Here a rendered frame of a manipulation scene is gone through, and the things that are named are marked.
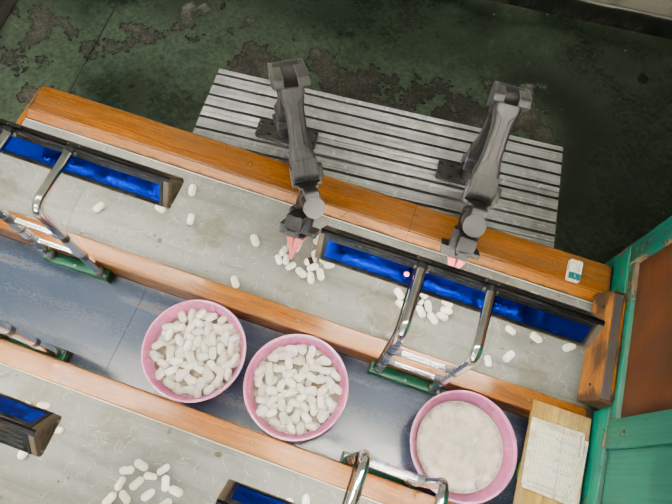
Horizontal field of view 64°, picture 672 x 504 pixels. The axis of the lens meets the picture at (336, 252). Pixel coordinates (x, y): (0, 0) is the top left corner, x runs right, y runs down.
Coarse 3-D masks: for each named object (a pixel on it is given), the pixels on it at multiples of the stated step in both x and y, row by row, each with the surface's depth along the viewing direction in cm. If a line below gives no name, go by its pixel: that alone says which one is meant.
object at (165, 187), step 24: (0, 120) 124; (24, 144) 123; (48, 144) 121; (48, 168) 125; (72, 168) 123; (96, 168) 121; (120, 168) 120; (144, 168) 121; (120, 192) 124; (144, 192) 122; (168, 192) 120
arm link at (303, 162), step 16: (304, 64) 135; (272, 80) 131; (304, 80) 132; (288, 96) 133; (288, 112) 134; (304, 112) 135; (288, 128) 136; (304, 128) 136; (304, 144) 137; (304, 160) 139; (304, 176) 140
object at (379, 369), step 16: (416, 272) 112; (416, 288) 110; (496, 288) 112; (416, 304) 110; (400, 320) 109; (480, 320) 109; (400, 336) 108; (480, 336) 107; (384, 352) 126; (400, 352) 121; (480, 352) 107; (384, 368) 139; (400, 368) 132; (416, 368) 132; (448, 368) 120; (464, 368) 112; (400, 384) 146; (416, 384) 143; (432, 384) 138
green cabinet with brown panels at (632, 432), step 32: (640, 256) 140; (640, 288) 138; (640, 320) 133; (640, 352) 128; (640, 384) 123; (640, 416) 117; (608, 448) 126; (640, 448) 115; (608, 480) 123; (640, 480) 111
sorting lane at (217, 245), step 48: (96, 144) 164; (0, 192) 156; (96, 192) 158; (240, 192) 160; (96, 240) 152; (144, 240) 153; (192, 240) 153; (240, 240) 154; (384, 240) 156; (240, 288) 149; (288, 288) 149; (336, 288) 150; (384, 288) 150; (528, 288) 152; (384, 336) 145; (432, 336) 146; (528, 336) 147; (528, 384) 142; (576, 384) 143
